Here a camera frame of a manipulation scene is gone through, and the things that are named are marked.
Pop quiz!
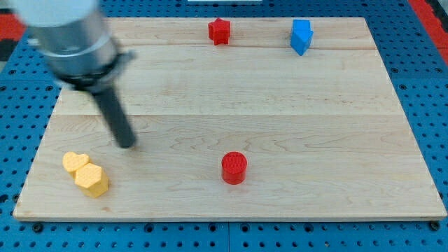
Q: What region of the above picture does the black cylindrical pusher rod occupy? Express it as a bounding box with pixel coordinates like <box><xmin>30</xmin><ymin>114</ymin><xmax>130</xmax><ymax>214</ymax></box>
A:
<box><xmin>92</xmin><ymin>87</ymin><xmax>137</xmax><ymax>148</ymax></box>

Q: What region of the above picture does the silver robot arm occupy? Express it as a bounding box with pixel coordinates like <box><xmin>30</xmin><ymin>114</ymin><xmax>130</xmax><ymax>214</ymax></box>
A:
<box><xmin>9</xmin><ymin>0</ymin><xmax>137</xmax><ymax>148</ymax></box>

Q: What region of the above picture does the yellow heart block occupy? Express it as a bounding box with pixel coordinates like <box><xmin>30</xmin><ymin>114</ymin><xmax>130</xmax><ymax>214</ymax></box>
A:
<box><xmin>62</xmin><ymin>152</ymin><xmax>90</xmax><ymax>179</ymax></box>

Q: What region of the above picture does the yellow hexagon block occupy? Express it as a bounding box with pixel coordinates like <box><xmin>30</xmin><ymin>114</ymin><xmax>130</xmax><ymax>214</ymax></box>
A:
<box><xmin>75</xmin><ymin>163</ymin><xmax>109</xmax><ymax>198</ymax></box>

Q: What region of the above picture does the red star block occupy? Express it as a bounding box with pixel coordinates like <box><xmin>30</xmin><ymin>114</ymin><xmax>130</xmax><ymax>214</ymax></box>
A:
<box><xmin>208</xmin><ymin>17</ymin><xmax>231</xmax><ymax>46</ymax></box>

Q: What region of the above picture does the light wooden board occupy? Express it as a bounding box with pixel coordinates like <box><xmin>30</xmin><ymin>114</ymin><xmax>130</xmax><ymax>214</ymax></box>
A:
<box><xmin>13</xmin><ymin>17</ymin><xmax>447</xmax><ymax>222</ymax></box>

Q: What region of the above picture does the red cylinder block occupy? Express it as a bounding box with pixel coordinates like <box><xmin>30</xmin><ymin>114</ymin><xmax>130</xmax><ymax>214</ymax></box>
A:
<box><xmin>221</xmin><ymin>151</ymin><xmax>248</xmax><ymax>185</ymax></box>

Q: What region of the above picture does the blue arrow-shaped block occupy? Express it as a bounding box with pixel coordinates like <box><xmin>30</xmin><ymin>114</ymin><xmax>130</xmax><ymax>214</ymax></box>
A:
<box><xmin>290</xmin><ymin>19</ymin><xmax>314</xmax><ymax>56</ymax></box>

